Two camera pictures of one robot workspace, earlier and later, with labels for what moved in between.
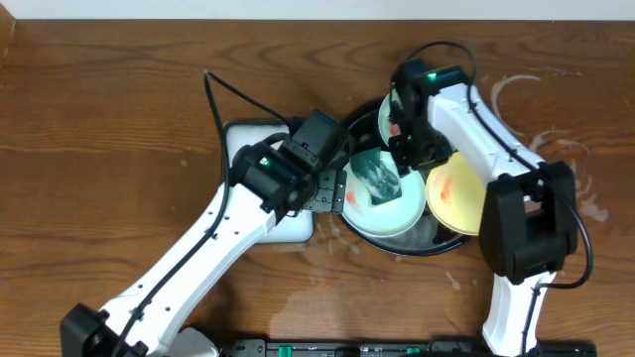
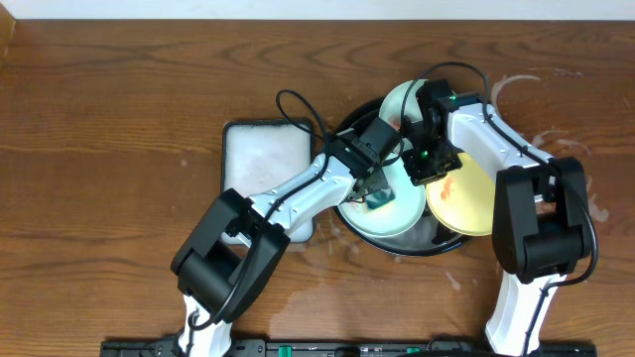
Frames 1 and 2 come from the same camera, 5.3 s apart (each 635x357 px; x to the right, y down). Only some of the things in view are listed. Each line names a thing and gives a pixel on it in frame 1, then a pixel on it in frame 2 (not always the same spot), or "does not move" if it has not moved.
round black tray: [363, 134] does not move
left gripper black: [328, 191] → [375, 186]
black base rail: [393, 347] does not move
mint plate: [390, 217] does not move
